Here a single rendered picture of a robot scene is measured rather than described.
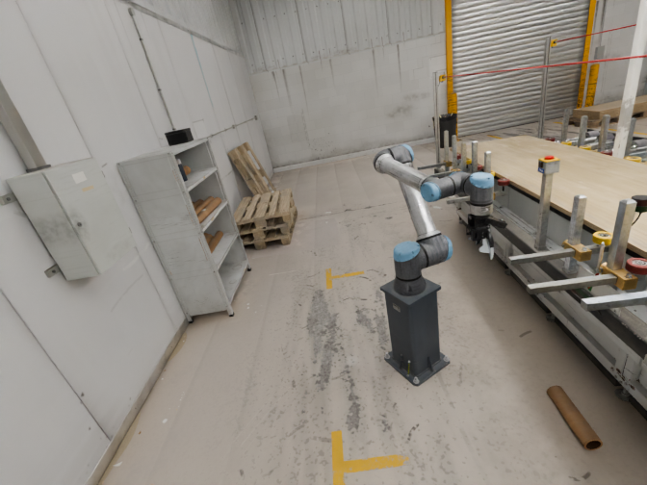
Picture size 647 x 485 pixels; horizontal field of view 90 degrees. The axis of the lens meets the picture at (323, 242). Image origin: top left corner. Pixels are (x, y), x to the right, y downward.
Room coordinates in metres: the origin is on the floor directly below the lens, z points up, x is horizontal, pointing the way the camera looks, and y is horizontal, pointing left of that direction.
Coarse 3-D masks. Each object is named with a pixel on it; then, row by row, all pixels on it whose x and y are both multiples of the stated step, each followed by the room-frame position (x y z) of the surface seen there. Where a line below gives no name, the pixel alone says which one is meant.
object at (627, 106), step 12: (636, 24) 2.29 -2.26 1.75; (636, 36) 2.27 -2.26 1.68; (636, 48) 2.25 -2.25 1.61; (636, 60) 2.24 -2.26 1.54; (636, 72) 2.24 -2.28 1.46; (636, 84) 2.24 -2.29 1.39; (624, 96) 2.28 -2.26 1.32; (624, 108) 2.26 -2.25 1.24; (624, 120) 2.24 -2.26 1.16; (624, 132) 2.24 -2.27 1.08; (624, 144) 2.24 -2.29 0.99; (612, 156) 2.28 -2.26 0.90
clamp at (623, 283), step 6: (606, 264) 1.10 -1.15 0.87; (606, 270) 1.07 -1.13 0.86; (612, 270) 1.05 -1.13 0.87; (618, 270) 1.04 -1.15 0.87; (624, 270) 1.03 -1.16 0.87; (618, 276) 1.01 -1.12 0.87; (624, 276) 1.00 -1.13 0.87; (618, 282) 1.01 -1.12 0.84; (624, 282) 0.98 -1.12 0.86; (630, 282) 0.98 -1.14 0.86; (636, 282) 0.98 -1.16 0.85; (624, 288) 0.98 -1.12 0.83; (630, 288) 0.98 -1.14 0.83
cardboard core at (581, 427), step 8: (552, 392) 1.15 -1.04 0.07; (560, 392) 1.13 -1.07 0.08; (552, 400) 1.13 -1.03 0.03; (560, 400) 1.09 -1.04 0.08; (568, 400) 1.08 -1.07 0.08; (560, 408) 1.06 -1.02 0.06; (568, 408) 1.04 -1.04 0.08; (576, 408) 1.04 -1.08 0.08; (568, 416) 1.01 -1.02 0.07; (576, 416) 1.00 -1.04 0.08; (576, 424) 0.96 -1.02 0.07; (584, 424) 0.95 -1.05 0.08; (576, 432) 0.94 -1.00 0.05; (584, 432) 0.92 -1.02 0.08; (592, 432) 0.91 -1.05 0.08; (584, 440) 0.89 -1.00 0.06; (592, 440) 0.88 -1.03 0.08; (600, 440) 0.87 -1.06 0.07; (592, 448) 0.88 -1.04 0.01
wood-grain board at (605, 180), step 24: (480, 144) 3.49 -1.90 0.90; (504, 144) 3.29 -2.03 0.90; (528, 144) 3.10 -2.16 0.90; (552, 144) 2.92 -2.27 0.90; (504, 168) 2.52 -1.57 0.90; (528, 168) 2.40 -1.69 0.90; (576, 168) 2.19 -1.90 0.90; (600, 168) 2.09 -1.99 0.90; (624, 168) 2.00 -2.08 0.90; (528, 192) 1.99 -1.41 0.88; (552, 192) 1.86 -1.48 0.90; (576, 192) 1.79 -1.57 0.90; (600, 192) 1.72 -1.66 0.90; (624, 192) 1.65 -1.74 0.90; (600, 216) 1.45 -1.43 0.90
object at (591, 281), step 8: (560, 280) 1.07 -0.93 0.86; (568, 280) 1.06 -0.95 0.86; (576, 280) 1.05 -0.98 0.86; (584, 280) 1.04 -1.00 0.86; (592, 280) 1.03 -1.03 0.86; (600, 280) 1.02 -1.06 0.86; (608, 280) 1.02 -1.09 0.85; (640, 280) 1.00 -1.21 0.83; (528, 288) 1.07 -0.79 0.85; (536, 288) 1.06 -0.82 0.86; (544, 288) 1.05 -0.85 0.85; (552, 288) 1.05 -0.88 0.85; (560, 288) 1.04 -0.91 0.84; (568, 288) 1.04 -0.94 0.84; (576, 288) 1.04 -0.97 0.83
